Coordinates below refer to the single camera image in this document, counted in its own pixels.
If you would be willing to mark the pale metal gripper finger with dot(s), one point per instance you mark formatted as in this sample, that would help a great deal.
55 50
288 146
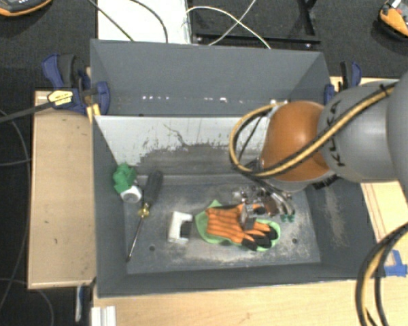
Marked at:
250 216
247 194

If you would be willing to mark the orange and black glove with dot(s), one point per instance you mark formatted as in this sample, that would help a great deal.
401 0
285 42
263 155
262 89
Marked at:
224 224

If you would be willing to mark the light green cloth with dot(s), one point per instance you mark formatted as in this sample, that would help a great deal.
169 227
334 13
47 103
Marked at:
200 226

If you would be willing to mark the white plastic block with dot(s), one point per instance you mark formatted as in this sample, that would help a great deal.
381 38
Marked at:
175 227

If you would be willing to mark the green and white spray bottle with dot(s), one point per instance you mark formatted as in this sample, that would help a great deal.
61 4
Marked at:
124 178

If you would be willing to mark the grey metal bin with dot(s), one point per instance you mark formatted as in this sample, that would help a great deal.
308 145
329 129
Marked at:
197 76

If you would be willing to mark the pale wood board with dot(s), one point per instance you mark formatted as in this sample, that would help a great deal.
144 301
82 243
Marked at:
61 195

